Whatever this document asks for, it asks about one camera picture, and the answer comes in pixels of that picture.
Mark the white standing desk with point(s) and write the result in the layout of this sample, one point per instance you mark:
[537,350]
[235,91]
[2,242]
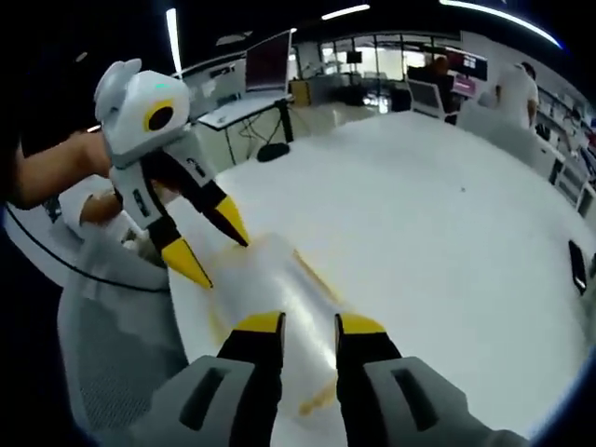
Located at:
[237,111]

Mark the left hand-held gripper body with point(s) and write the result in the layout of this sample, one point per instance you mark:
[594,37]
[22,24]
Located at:
[135,121]

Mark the black smartphone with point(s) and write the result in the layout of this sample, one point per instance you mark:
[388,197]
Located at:
[578,267]

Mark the long curved ceiling light strip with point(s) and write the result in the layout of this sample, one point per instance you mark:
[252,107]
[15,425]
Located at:
[507,17]

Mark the yellow box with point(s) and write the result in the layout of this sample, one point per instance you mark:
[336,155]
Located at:
[301,92]

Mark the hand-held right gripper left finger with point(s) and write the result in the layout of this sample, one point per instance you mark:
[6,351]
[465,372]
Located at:
[233,396]

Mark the white mesh office chair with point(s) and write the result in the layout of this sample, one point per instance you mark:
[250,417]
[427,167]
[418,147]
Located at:
[116,349]

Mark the clear plastic bag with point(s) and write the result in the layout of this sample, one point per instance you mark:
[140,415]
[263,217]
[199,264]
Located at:
[265,279]

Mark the computer monitor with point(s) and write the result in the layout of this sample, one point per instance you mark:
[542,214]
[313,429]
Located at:
[267,63]

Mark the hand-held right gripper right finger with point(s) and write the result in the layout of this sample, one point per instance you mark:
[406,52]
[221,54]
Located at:
[382,400]

